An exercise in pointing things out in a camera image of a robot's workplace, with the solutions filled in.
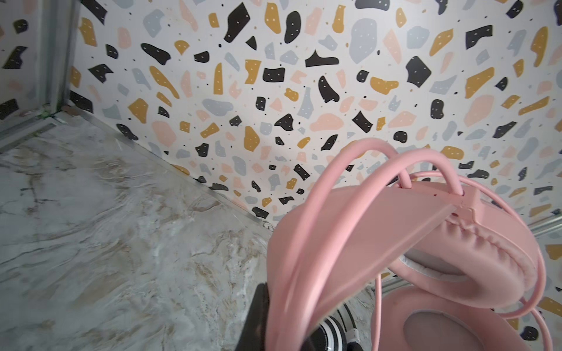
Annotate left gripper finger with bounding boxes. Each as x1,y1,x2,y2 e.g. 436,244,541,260
235,283,270,351

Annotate pink headphones with cable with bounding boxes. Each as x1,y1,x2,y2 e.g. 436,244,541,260
264,138,553,350

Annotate white black headphones with cable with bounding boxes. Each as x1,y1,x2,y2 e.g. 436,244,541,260
310,303,364,351

